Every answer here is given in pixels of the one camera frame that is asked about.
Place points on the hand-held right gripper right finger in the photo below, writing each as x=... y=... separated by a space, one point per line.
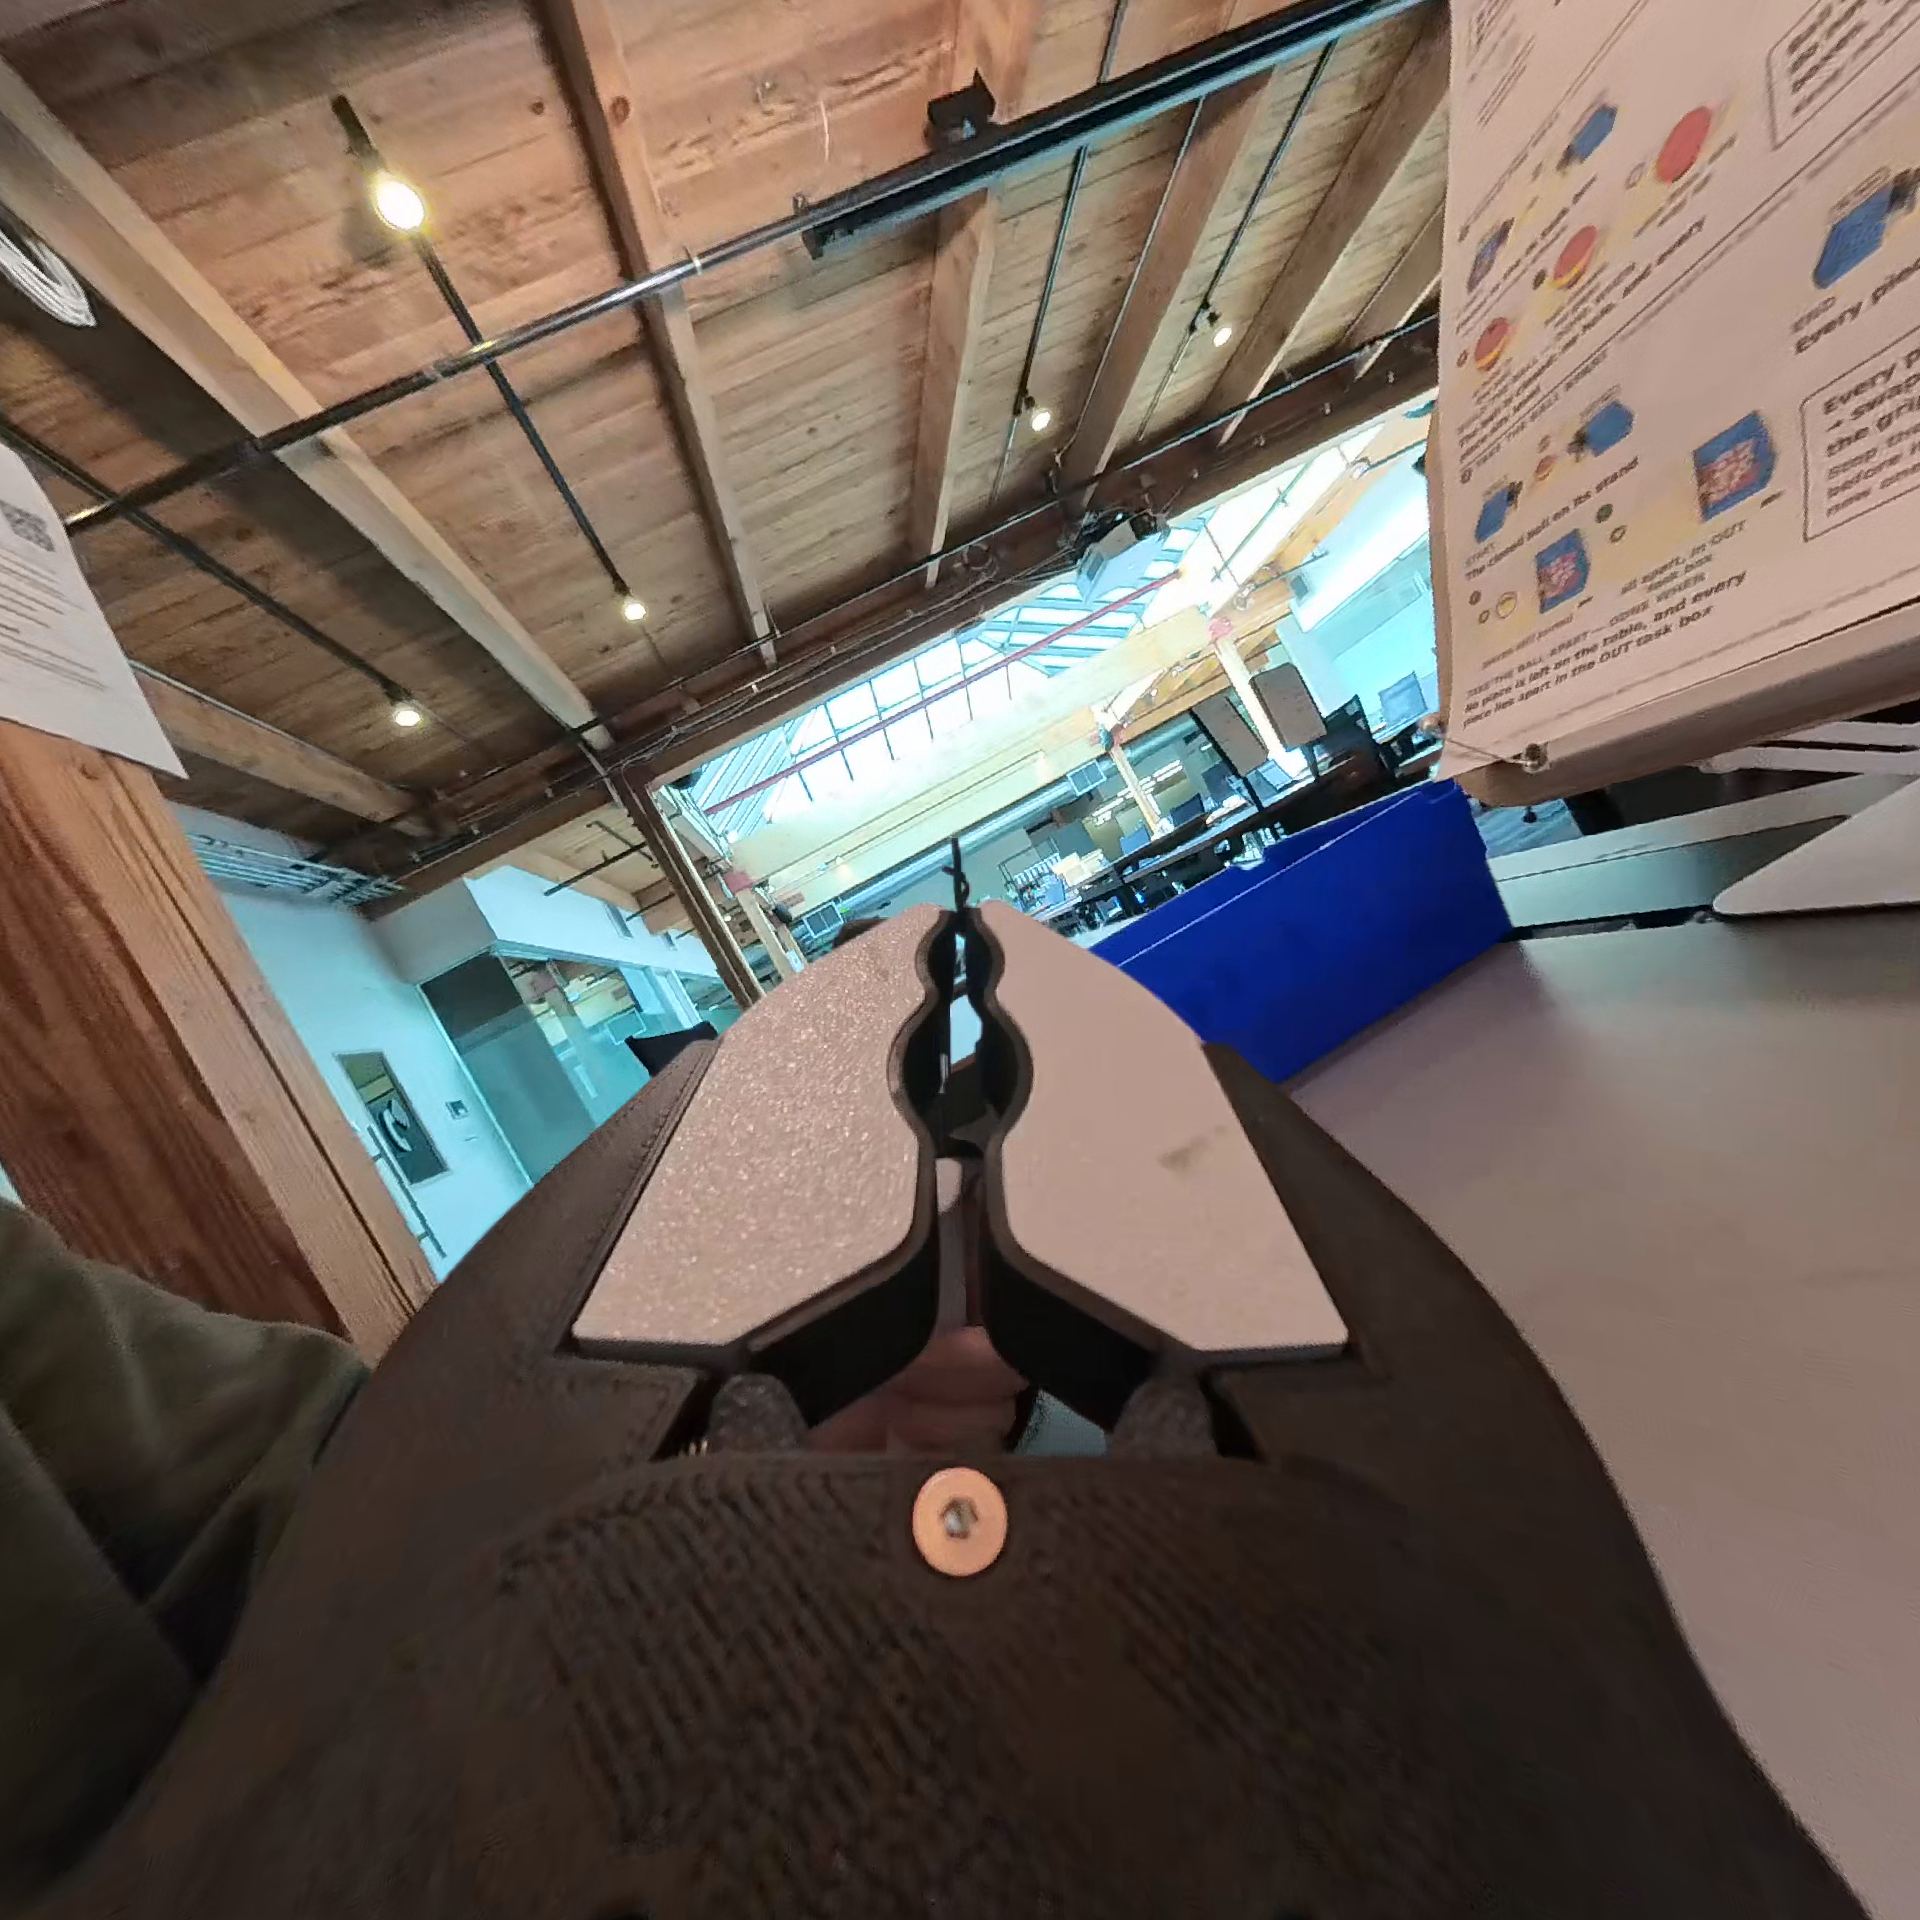
x=1156 y=1170

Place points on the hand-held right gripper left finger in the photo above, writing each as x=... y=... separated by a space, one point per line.
x=764 y=1155

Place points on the blue plastic bin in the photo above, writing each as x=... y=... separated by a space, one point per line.
x=1320 y=914

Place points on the ceiling-mounted grey unit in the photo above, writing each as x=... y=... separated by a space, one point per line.
x=1123 y=549

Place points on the white desk stand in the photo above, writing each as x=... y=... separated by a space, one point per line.
x=1724 y=840

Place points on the person's green jacket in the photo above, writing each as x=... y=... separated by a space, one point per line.
x=136 y=1499

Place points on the metal ceiling pipe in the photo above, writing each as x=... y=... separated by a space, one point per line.
x=451 y=359

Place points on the white printed paper sheet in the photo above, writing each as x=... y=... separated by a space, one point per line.
x=60 y=646

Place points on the illustrated instruction poster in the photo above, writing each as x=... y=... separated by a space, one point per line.
x=1652 y=376

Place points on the round white ceiling vent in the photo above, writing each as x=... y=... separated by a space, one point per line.
x=37 y=277

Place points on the wooden post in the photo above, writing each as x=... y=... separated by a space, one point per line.
x=150 y=1049

